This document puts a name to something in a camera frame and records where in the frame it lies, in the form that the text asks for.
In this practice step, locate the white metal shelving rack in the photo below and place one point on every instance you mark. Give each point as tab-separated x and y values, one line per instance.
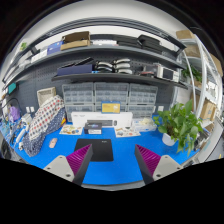
211	87

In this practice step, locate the black mouse pad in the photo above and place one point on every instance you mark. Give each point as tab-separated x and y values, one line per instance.
102	149

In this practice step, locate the grey wall shelf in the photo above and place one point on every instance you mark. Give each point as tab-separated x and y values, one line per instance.
100	21
117	77

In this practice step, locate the dark blue flat box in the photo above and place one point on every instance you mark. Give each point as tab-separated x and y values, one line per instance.
79	69

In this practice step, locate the right grey drawer organiser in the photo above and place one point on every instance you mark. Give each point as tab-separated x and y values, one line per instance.
142	100

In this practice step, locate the clear plastic parts box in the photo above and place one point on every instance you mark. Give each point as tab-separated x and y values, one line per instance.
144	125

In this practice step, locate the white plant pot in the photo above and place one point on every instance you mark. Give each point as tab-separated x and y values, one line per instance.
167	140

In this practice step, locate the patterned fabric bundle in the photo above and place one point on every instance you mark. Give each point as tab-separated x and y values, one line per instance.
47	119

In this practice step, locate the small black box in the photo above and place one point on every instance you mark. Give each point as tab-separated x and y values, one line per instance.
93	128

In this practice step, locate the right printed paper sheet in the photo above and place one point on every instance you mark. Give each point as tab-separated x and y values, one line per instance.
126	132

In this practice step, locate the stack of black cases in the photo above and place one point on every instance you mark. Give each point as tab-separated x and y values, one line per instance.
151	44

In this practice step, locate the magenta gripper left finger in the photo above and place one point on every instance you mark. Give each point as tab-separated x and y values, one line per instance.
72	167

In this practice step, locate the white keyboard box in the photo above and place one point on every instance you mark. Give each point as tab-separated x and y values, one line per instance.
122	119

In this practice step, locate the printed paper sheet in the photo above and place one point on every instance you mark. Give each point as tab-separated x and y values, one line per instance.
126	132
71	130

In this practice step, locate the white woven basket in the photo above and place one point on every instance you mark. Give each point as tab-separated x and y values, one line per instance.
45	94

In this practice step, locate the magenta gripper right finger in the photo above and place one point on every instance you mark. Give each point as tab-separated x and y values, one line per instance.
154	167

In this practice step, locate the open cardboard box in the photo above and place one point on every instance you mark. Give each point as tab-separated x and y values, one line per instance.
77	39

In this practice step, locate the left printed paper sheet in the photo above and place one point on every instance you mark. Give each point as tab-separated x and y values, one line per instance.
71	130

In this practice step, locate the green potted plant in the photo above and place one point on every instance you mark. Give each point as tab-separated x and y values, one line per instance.
180	124

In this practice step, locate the white electronic device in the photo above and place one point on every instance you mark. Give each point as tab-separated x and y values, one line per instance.
165	73

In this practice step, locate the upper grey wall shelf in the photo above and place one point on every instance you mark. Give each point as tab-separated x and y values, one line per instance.
100	21

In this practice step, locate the yellow blue box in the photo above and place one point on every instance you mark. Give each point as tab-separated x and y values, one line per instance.
110	107

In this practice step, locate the lower grey wall shelf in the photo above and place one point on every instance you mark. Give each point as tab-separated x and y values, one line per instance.
117	77

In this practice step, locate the left grey drawer organiser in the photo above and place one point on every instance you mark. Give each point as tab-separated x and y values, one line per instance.
78	97

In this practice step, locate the middle grey drawer organiser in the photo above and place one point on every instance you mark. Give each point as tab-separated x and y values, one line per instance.
107	91

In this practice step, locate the grey drawer organiser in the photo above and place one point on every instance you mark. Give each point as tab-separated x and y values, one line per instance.
107	91
142	100
78	97

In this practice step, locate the pink computer mouse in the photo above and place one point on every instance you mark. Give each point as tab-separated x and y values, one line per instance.
53	143

